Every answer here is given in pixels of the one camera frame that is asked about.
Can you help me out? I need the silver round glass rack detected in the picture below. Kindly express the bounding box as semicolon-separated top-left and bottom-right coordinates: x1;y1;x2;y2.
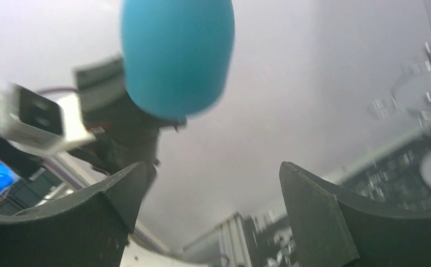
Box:
366;42;431;194

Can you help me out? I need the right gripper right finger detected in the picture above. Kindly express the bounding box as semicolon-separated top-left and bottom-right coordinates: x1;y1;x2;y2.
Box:
279;162;431;266

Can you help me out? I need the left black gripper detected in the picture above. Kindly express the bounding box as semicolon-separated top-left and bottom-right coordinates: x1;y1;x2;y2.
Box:
68;57;187;188

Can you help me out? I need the teal wine glass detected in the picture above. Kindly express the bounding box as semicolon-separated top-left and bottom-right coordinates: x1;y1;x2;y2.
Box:
121;0;235;119

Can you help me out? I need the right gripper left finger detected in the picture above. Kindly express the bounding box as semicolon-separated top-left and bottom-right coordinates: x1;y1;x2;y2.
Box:
0;162;148;266

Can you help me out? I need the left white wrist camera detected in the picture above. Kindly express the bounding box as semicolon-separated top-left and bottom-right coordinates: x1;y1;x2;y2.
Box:
0;83;96;157

